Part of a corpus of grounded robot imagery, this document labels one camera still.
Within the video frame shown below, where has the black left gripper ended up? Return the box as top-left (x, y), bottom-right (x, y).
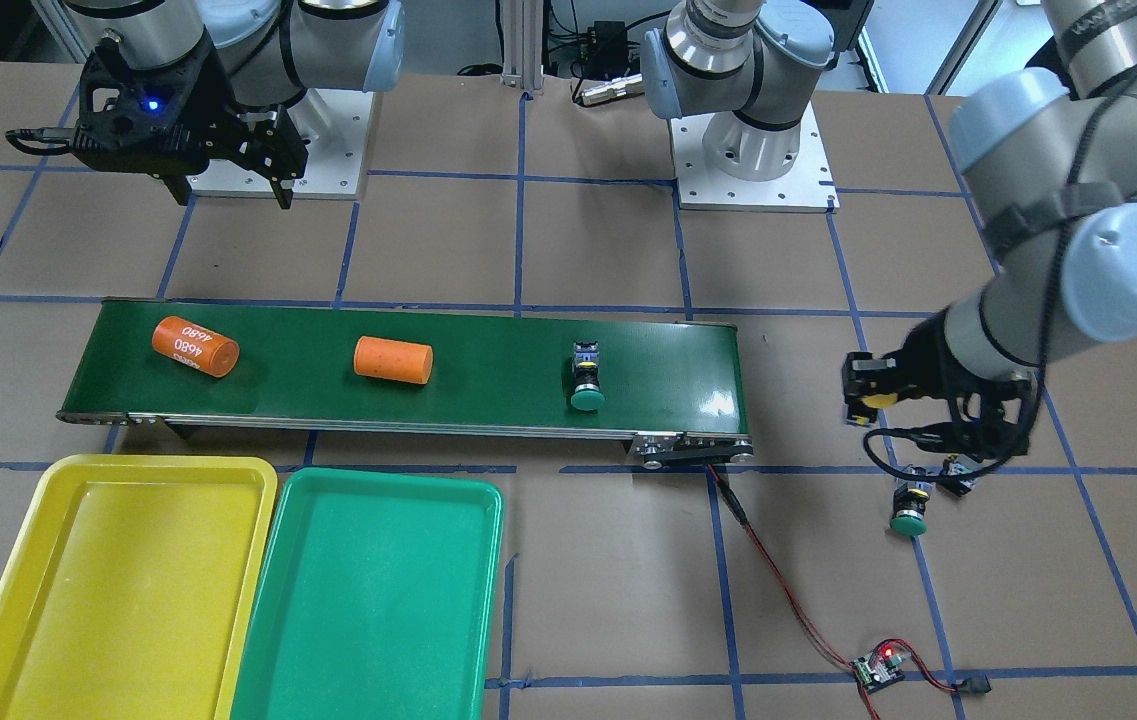
top-left (841, 318), bottom-right (1035, 461)

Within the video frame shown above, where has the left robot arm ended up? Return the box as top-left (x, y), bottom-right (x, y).
top-left (640, 1), bottom-right (1137, 462)

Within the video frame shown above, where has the green conveyor belt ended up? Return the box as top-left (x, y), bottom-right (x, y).
top-left (57, 299), bottom-right (755, 469)

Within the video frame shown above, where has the small controller circuit board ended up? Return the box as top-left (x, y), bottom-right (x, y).
top-left (850, 646), bottom-right (911, 694)

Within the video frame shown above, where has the plain orange cylinder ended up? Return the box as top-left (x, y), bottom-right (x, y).
top-left (352, 336), bottom-right (434, 386)

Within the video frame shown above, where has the orange cylinder with 4680 print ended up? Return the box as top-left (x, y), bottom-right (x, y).
top-left (151, 315), bottom-right (240, 378)

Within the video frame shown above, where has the aluminium frame post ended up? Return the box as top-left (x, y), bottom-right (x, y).
top-left (498, 0), bottom-right (548, 97)

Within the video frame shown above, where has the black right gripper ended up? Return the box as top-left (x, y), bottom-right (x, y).
top-left (68, 40), bottom-right (308, 210)

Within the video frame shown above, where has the yellow plastic tray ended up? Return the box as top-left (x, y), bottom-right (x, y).
top-left (0, 454), bottom-right (277, 719)

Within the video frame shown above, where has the red black wire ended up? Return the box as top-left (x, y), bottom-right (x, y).
top-left (704, 464), bottom-right (993, 720)

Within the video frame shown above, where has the green push button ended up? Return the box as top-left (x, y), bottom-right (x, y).
top-left (569, 341), bottom-right (606, 413)
top-left (889, 465), bottom-right (933, 538)

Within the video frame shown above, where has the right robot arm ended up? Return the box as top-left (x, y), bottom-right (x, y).
top-left (38, 1), bottom-right (405, 209)

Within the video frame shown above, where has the green plastic tray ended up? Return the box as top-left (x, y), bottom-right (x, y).
top-left (231, 467), bottom-right (504, 719)

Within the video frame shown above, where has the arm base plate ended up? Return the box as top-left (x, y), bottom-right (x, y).
top-left (188, 88), bottom-right (381, 201)
top-left (669, 105), bottom-right (841, 213)

